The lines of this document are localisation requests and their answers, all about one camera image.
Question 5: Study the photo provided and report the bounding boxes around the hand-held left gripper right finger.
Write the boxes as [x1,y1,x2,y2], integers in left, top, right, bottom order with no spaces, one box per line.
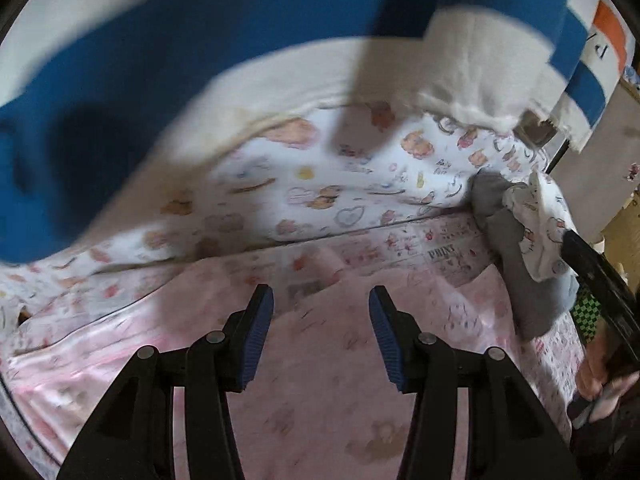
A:
[369,285,583,480]

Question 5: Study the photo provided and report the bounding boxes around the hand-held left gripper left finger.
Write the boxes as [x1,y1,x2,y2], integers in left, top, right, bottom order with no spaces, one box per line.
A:
[57,284,275,480]

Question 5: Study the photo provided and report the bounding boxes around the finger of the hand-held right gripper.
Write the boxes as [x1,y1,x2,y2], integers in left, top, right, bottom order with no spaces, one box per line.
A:
[561,229,610,292]

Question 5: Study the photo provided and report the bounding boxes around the pink printed pants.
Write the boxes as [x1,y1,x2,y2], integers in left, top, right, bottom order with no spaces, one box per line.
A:
[7,255,586,480]

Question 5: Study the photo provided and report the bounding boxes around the person's right hand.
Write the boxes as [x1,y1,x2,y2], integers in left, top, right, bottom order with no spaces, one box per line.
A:
[574,344,640,417]

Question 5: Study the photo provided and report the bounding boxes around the green black checkered cloth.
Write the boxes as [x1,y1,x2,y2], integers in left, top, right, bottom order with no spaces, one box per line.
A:
[570,285,608,347]

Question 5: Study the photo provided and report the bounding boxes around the white printed small garment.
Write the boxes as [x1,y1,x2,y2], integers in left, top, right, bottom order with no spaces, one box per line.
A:
[501,171,577,282]

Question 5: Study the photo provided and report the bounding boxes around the grey cloth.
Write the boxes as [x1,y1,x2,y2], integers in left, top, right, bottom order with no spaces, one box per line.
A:
[470,170,581,342]

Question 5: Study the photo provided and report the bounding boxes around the pink strawberry print sheet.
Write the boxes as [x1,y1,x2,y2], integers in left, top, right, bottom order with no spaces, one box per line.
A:
[190,210,586,411]

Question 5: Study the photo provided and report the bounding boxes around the white bear print sheet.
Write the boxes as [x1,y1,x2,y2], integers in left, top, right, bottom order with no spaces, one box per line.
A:
[0,102,551,341]

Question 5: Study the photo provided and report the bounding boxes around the blue white striped blanket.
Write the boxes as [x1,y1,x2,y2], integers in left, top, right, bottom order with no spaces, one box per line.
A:
[0,0,637,267]

